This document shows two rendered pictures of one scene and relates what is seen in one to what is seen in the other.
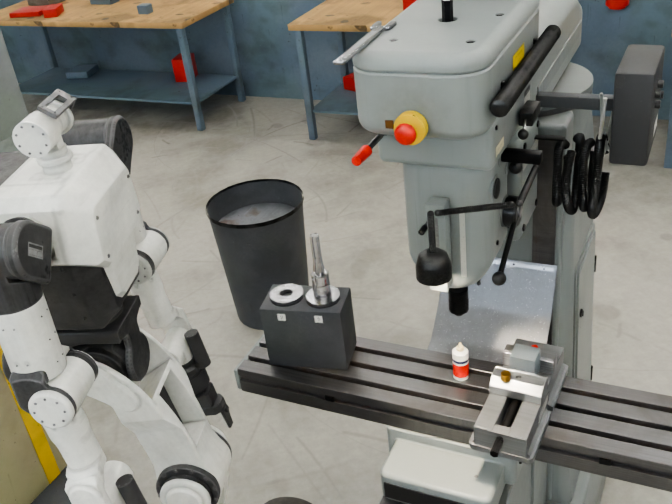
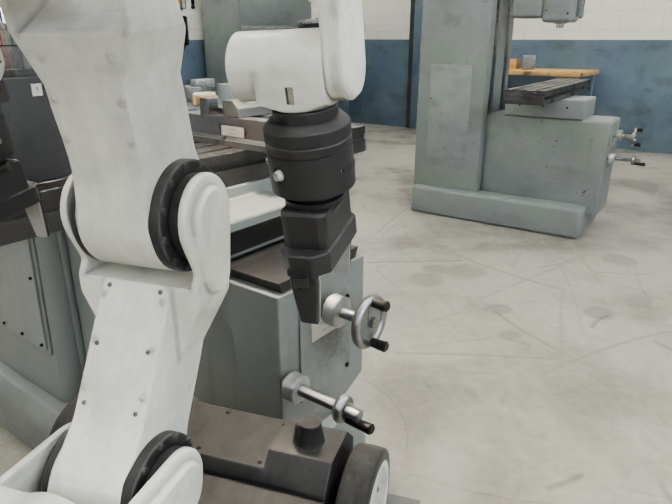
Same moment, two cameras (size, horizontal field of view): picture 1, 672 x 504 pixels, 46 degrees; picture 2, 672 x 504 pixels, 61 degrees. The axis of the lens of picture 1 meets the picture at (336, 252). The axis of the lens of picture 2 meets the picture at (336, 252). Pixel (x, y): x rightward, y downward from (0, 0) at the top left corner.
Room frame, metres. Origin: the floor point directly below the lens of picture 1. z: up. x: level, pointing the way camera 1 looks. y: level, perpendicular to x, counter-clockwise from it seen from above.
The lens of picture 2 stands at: (0.97, 1.05, 1.22)
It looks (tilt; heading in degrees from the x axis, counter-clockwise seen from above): 20 degrees down; 278
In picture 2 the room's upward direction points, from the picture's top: straight up
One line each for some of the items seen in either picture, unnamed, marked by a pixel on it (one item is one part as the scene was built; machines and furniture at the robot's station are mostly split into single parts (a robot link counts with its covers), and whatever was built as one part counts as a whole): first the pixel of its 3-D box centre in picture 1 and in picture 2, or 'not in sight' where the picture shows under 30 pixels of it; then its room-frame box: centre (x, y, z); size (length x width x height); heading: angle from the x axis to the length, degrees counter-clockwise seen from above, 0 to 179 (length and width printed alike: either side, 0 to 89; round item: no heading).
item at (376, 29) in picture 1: (364, 41); not in sight; (1.44, -0.10, 1.89); 0.24 x 0.04 x 0.01; 153
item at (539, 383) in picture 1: (518, 384); (248, 106); (1.41, -0.38, 1.06); 0.12 x 0.06 x 0.04; 59
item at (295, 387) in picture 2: not in sight; (326, 401); (1.13, 0.10, 0.55); 0.22 x 0.06 x 0.06; 151
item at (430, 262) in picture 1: (433, 263); not in sight; (1.33, -0.19, 1.47); 0.07 x 0.07 x 0.06
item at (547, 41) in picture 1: (527, 66); not in sight; (1.49, -0.42, 1.79); 0.45 x 0.04 x 0.04; 151
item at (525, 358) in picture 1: (524, 362); (233, 95); (1.45, -0.41, 1.08); 0.06 x 0.05 x 0.06; 59
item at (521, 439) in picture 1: (521, 389); (242, 120); (1.43, -0.40, 1.02); 0.35 x 0.15 x 0.11; 149
